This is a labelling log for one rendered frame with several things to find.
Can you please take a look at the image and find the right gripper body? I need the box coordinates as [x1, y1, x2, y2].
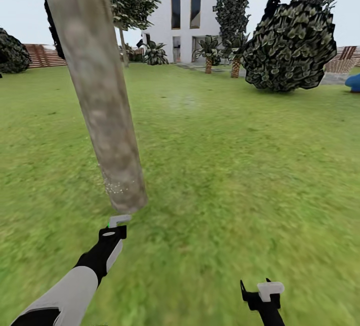
[247, 292, 281, 321]

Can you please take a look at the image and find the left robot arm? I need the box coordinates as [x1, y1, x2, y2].
[11, 214, 132, 326]

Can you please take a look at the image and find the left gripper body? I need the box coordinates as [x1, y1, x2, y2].
[98, 225, 127, 240]

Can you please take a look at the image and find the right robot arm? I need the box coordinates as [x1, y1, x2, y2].
[241, 278, 285, 326]

